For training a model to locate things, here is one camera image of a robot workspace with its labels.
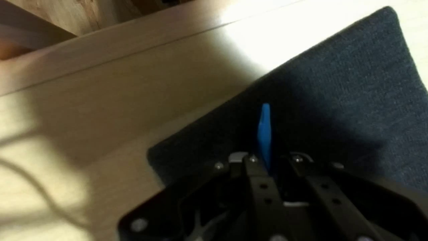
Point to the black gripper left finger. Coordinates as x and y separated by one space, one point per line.
262 202

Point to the black beanie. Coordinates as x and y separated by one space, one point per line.
348 98

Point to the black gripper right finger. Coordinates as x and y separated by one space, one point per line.
334 202

